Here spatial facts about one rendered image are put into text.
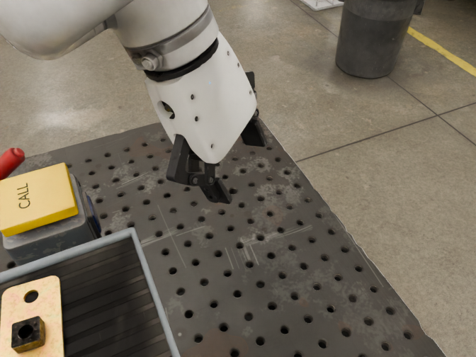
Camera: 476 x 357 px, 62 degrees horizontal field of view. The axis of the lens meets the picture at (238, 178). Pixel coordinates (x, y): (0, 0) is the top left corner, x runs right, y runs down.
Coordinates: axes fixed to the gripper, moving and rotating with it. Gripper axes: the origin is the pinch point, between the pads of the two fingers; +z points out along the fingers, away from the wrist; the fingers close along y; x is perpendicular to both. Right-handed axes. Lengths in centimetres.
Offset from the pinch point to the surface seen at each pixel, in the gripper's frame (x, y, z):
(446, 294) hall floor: -13, 56, 129
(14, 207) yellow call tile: 7.0, -18.3, -13.0
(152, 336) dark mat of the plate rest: -9.0, -21.7, -8.1
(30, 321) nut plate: -2.9, -24.7, -12.0
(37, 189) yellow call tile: 7.0, -16.0, -12.6
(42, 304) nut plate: -1.8, -23.5, -11.2
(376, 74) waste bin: 51, 189, 123
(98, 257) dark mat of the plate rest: -2.1, -18.8, -10.0
